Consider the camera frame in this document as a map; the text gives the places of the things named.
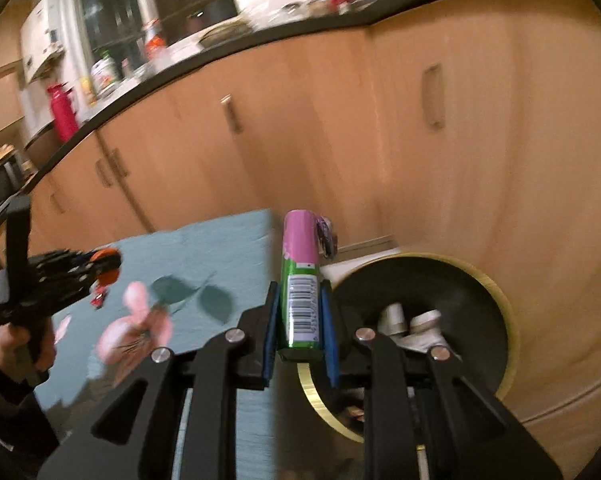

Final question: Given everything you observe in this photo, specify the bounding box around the microwave oven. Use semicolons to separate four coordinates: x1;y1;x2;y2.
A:
0;152;26;201

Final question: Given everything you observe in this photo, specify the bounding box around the person's left forearm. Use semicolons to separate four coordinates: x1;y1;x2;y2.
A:
0;345;64;480

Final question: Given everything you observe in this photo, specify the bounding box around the white green paper cup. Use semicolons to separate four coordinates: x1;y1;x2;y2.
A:
379;302;409;337

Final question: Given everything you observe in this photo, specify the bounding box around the person's left hand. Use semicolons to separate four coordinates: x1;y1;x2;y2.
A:
0;322;57;387

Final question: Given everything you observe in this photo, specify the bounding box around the purple green lighter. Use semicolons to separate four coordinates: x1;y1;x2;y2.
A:
276;209;340;364

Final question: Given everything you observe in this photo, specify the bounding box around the white detergent bottle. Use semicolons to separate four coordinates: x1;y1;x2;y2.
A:
90;52;118;96

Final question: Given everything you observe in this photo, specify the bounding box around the wooden lower cabinet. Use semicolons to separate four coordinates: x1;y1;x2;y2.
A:
0;0;601;461

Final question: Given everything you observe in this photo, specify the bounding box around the black trash bin gold rim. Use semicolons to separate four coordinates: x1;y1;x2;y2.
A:
296;251;522;445

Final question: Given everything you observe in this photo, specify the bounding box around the white paper scrap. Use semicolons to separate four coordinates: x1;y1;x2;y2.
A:
400;309;462;358

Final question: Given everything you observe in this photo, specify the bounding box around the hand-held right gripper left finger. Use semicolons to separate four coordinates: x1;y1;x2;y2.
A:
39;281;282;480

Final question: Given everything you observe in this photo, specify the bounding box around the window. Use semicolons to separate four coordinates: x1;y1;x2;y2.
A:
73;0;241;81

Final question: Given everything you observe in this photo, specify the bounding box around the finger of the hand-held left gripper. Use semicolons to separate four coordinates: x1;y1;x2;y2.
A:
80;249;124;287

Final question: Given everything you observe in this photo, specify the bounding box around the orange bottle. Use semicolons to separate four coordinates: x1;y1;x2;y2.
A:
143;19;167;61

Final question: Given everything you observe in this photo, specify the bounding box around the red thermos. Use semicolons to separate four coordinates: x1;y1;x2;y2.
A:
47;82;80;143

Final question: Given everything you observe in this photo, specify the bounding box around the white water heater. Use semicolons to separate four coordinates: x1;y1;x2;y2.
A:
20;0;66;83

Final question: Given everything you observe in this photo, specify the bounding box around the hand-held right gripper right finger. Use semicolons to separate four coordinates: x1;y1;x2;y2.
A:
319;280;565;480

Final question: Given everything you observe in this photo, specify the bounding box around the black countertop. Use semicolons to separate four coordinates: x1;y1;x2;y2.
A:
0;0;596;246

